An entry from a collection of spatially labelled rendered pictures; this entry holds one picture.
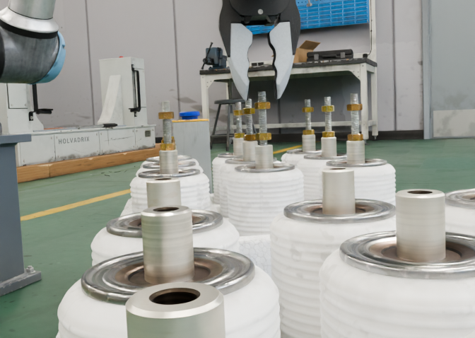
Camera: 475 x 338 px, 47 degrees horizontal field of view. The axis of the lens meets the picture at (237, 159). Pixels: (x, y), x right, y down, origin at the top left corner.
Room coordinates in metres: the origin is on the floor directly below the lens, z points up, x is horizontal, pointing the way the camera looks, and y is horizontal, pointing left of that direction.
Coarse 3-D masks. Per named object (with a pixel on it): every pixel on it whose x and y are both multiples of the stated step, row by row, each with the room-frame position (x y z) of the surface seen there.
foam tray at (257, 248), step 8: (128, 200) 0.95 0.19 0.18; (128, 208) 0.87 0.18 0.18; (216, 208) 0.83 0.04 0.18; (240, 240) 0.60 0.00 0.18; (248, 240) 0.60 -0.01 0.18; (256, 240) 0.60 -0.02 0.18; (264, 240) 0.60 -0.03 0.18; (240, 248) 0.60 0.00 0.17; (248, 248) 0.60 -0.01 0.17; (256, 248) 0.60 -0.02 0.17; (264, 248) 0.60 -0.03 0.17; (248, 256) 0.60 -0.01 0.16; (256, 256) 0.60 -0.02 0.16; (264, 256) 0.60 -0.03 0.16; (256, 264) 0.60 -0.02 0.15; (264, 264) 0.60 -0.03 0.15
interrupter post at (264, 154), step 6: (258, 150) 0.67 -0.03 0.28; (264, 150) 0.67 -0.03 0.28; (270, 150) 0.67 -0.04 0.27; (258, 156) 0.67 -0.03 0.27; (264, 156) 0.67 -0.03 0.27; (270, 156) 0.67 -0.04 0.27; (258, 162) 0.67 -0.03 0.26; (264, 162) 0.67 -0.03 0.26; (270, 162) 0.67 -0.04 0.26; (258, 168) 0.67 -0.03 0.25; (264, 168) 0.67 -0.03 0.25
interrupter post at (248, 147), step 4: (244, 144) 0.79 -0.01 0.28; (248, 144) 0.79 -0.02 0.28; (252, 144) 0.79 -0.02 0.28; (256, 144) 0.79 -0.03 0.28; (244, 148) 0.79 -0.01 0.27; (248, 148) 0.79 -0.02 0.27; (252, 148) 0.79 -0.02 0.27; (244, 152) 0.79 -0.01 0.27; (248, 152) 0.79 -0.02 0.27; (252, 152) 0.79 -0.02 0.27; (244, 156) 0.79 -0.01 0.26; (248, 156) 0.79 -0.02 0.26; (252, 156) 0.79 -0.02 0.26; (244, 160) 0.79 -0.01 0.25; (248, 160) 0.79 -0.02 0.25; (252, 160) 0.79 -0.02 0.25
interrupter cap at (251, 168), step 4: (252, 164) 0.71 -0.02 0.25; (276, 164) 0.71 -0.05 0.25; (280, 164) 0.70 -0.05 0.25; (284, 164) 0.70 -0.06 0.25; (288, 164) 0.69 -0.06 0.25; (292, 164) 0.69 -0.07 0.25; (236, 168) 0.67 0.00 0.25; (240, 168) 0.66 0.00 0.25; (244, 168) 0.67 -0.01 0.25; (248, 168) 0.66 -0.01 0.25; (252, 168) 0.69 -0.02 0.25; (268, 168) 0.65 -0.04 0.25; (272, 168) 0.64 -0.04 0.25; (276, 168) 0.64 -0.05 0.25; (280, 168) 0.65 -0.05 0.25; (284, 168) 0.65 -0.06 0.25; (288, 168) 0.65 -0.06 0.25; (292, 168) 0.66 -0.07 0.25; (240, 172) 0.66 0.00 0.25; (244, 172) 0.65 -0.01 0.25; (248, 172) 0.65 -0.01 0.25; (252, 172) 0.64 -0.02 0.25; (256, 172) 0.64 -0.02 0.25; (260, 172) 0.64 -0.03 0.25; (264, 172) 0.64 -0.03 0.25; (268, 172) 0.64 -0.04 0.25; (272, 172) 0.64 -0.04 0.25
